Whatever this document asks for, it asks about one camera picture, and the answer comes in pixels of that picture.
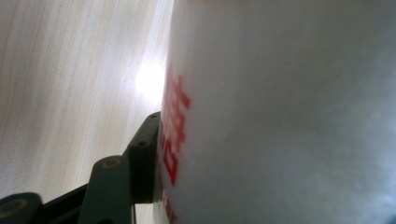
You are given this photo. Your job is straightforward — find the red and white sugar pouch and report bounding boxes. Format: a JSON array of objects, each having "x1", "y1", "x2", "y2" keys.
[{"x1": 151, "y1": 0, "x2": 396, "y2": 224}]

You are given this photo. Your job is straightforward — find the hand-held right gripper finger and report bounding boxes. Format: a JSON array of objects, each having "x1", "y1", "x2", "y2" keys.
[{"x1": 123, "y1": 111, "x2": 162, "y2": 205}]

